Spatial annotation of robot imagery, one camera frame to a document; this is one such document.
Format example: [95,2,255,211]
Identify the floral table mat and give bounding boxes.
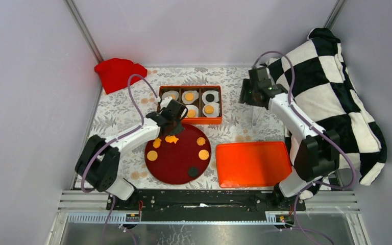
[75,66,332,191]

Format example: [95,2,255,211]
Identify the black white checkered blanket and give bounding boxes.
[265,28,387,186]

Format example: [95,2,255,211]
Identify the round orange cookie bottom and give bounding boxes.
[198,150,210,161]

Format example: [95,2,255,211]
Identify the flower shaped orange cookie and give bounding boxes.
[197,137,206,146]

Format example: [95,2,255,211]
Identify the orange fish cookie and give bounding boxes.
[165,135,179,144]
[153,138,162,149]

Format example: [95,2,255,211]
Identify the red cloth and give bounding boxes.
[94,58,148,94]

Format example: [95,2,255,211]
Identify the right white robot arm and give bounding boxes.
[239,67,339,210]

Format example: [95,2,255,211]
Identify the orange fish cookie left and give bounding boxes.
[153,138,162,149]

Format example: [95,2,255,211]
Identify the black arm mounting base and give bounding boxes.
[106,189,306,222]

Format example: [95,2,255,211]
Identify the orange fish cookie right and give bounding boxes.
[165,135,179,144]

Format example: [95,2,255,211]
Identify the black round cookie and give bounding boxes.
[187,167,199,178]
[205,93,216,103]

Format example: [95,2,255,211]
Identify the black round cookie right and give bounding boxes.
[187,167,199,178]

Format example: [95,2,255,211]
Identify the black round cookie bottom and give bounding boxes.
[205,93,216,103]

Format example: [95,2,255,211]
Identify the dark red round plate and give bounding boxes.
[144,124,212,185]

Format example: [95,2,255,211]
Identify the white paper cup liner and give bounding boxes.
[202,90,220,105]
[162,90,179,101]
[186,105,199,118]
[202,103,220,117]
[181,90,199,105]

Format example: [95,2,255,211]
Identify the orange compartment cookie tin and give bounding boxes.
[159,85,223,125]

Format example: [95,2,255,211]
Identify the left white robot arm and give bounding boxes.
[75,97,188,210]

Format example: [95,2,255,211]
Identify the orange tin lid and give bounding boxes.
[215,141,292,188]

